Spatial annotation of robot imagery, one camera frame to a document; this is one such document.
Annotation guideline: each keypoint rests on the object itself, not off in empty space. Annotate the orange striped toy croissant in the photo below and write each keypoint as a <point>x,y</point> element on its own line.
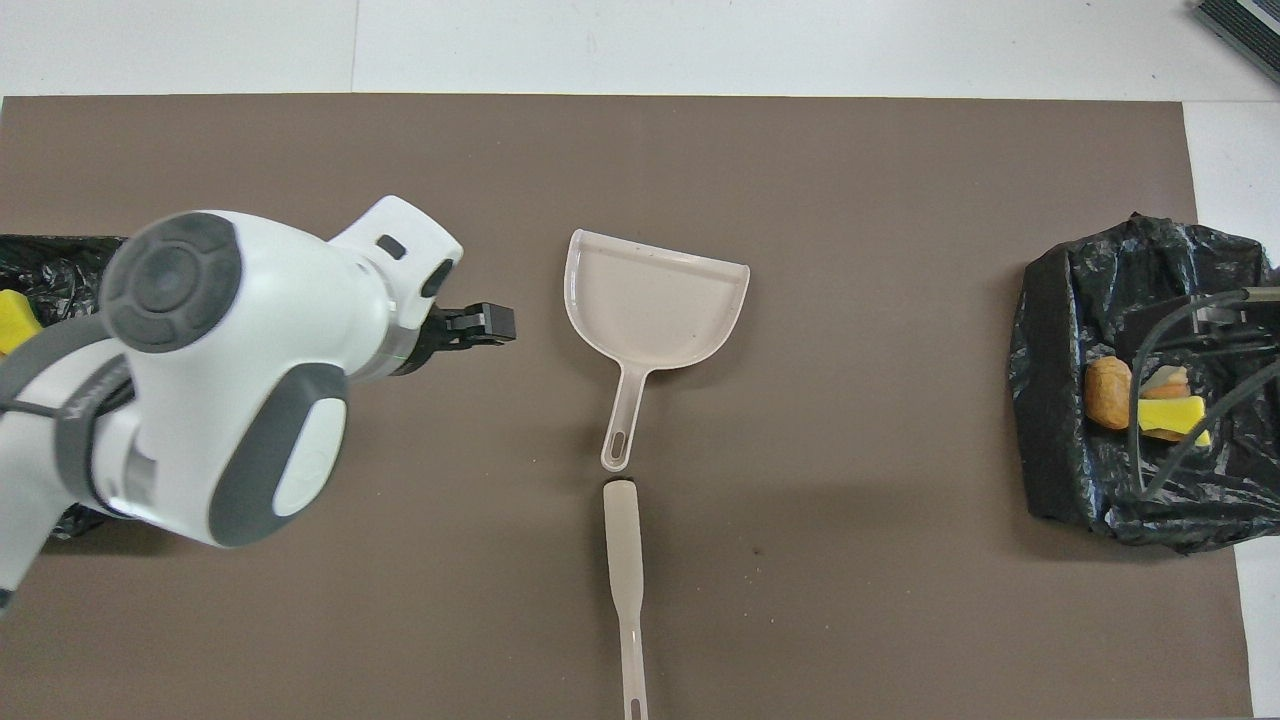
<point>1166,382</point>

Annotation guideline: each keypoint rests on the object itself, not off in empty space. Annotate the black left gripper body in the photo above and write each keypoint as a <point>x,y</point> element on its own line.
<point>420,345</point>

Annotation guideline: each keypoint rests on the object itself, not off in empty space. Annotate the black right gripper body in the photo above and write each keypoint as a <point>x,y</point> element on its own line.
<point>1245,315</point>

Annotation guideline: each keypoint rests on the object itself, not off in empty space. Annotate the notched yellow sponge piece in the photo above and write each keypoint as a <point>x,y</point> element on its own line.
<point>15,320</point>

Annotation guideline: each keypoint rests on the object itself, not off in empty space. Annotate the brown table mat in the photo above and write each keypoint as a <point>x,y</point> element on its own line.
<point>850,250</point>

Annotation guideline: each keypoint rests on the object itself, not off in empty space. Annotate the grey ribbed device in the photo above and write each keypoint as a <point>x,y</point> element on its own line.
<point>1245,30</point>

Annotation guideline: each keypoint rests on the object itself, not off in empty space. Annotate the beige plastic dustpan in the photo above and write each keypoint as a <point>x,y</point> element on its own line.
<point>650,310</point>

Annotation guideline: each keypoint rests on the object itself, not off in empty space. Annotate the beige brush with black bristles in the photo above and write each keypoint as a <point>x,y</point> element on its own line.
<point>622,540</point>

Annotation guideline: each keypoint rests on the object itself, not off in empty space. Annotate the brown toy bread roll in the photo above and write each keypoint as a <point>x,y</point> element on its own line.
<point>1108,393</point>

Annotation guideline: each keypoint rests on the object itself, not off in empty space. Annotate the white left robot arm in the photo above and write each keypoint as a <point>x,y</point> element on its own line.
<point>230,380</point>

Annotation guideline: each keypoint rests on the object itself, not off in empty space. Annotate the black bag lined bin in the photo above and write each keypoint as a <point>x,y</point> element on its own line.
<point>50,270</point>
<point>1050,320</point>

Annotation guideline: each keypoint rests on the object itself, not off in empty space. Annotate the green and yellow sponge piece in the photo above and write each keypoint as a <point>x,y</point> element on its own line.
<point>1175,415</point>

